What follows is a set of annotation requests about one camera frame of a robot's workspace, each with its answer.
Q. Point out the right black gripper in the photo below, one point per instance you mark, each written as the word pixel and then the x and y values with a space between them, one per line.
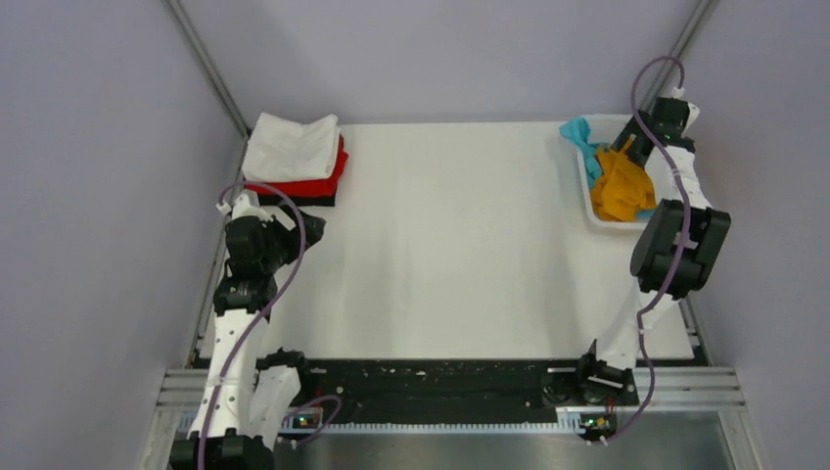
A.
pixel 633 128

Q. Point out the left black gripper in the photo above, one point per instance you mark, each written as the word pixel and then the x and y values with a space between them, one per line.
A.
pixel 292 236

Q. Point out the yellow t-shirt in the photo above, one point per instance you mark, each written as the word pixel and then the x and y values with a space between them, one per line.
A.
pixel 624 191

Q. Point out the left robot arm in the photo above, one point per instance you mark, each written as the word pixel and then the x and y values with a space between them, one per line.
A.
pixel 238 418

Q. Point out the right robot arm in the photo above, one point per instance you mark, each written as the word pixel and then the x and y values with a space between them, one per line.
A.
pixel 673 256

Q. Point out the white plastic basket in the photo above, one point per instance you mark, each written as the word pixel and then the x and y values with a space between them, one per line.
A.
pixel 603 129

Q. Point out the black folded t-shirt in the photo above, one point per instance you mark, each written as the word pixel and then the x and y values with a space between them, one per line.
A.
pixel 269 199

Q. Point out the blue t-shirt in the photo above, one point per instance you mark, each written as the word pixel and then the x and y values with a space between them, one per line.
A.
pixel 592 166

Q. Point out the red folded t-shirt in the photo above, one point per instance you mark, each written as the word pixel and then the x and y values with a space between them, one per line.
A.
pixel 317 188

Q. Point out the white folded t-shirt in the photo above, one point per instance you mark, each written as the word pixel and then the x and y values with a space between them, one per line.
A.
pixel 281 150

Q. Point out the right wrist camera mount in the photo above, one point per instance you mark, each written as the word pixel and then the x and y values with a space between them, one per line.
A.
pixel 689 111

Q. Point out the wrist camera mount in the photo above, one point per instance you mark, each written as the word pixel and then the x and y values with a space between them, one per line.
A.
pixel 689 111
pixel 245 206

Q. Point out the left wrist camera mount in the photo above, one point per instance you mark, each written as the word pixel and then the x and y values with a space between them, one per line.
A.
pixel 245 206

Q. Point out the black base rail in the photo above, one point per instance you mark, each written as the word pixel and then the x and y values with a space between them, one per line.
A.
pixel 455 391

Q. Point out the aluminium frame rail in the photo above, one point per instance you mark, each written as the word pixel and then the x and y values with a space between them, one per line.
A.
pixel 674 390

